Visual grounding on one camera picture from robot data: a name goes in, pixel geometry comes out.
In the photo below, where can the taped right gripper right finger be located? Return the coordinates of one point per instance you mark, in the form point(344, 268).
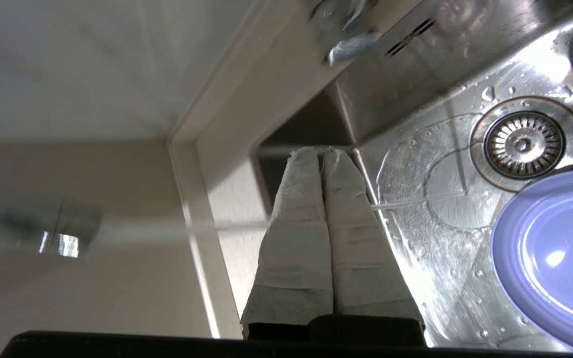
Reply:
point(361, 258)

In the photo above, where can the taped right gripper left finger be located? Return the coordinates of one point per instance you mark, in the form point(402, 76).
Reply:
point(296, 248)

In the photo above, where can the pale blue plate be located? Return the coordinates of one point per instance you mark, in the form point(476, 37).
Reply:
point(550, 258)

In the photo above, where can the stainless steel sink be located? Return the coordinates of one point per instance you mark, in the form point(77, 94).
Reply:
point(440, 223)

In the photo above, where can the white trim strip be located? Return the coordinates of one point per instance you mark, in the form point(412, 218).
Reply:
point(199, 238)

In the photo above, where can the round metal drain strainer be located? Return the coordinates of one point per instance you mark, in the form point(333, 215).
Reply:
point(524, 144)

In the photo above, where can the white cabinet side panel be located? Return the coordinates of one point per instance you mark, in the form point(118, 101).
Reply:
point(67, 288)

